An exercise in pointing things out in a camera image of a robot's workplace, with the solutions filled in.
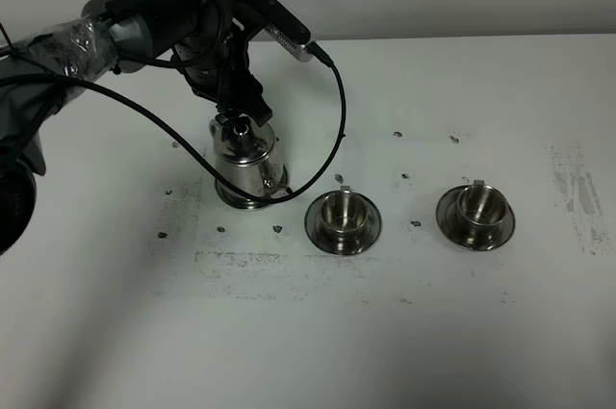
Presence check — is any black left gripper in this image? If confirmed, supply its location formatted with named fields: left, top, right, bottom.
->
left=179, top=26, right=272, bottom=126

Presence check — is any stainless steel teapot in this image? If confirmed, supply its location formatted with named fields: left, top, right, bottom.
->
left=210, top=114, right=289, bottom=198

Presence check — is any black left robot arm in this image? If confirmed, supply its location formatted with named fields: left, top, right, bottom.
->
left=1, top=0, right=271, bottom=249

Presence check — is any steel teapot saucer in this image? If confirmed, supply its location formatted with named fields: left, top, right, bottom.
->
left=215, top=166, right=289, bottom=210

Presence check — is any left stainless steel teacup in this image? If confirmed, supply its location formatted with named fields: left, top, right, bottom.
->
left=319, top=187, right=370, bottom=242

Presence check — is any stainless steel teacup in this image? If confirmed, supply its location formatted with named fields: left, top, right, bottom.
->
left=319, top=187, right=370, bottom=242
left=456, top=180, right=508, bottom=236

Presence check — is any right stainless steel teacup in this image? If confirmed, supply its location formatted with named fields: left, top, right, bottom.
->
left=456, top=180, right=508, bottom=236

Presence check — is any left steel cup saucer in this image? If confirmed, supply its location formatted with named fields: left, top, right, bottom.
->
left=304, top=191, right=382, bottom=256

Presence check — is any steel cup saucer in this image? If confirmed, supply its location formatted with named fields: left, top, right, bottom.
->
left=304, top=191, right=382, bottom=256
left=436, top=184, right=516, bottom=252

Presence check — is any right steel cup saucer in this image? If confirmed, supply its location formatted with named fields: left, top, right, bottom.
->
left=436, top=184, right=516, bottom=252

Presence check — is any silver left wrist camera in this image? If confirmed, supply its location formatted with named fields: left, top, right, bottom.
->
left=234, top=0, right=313, bottom=63

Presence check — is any black left camera cable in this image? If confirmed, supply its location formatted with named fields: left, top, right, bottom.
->
left=0, top=0, right=348, bottom=204

